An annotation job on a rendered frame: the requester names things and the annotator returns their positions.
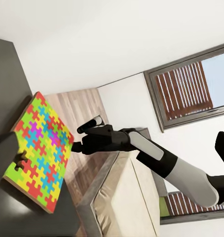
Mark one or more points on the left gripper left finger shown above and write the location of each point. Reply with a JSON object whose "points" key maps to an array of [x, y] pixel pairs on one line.
{"points": [[9, 147]]}

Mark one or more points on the jigsaw puzzle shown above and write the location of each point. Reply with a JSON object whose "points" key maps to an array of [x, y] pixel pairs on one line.
{"points": [[45, 143]]}

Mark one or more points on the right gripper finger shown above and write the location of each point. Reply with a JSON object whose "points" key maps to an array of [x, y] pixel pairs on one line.
{"points": [[104, 131], [78, 147]]}

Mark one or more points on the bed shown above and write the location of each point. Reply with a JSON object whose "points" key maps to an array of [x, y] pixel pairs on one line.
{"points": [[123, 199]]}

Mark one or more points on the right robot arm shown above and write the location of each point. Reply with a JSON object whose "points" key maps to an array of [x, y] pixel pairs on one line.
{"points": [[202, 189]]}

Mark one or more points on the door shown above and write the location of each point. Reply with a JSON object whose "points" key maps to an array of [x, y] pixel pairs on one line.
{"points": [[176, 207]]}

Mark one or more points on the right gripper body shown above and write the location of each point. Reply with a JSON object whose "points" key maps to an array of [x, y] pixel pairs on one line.
{"points": [[104, 145]]}

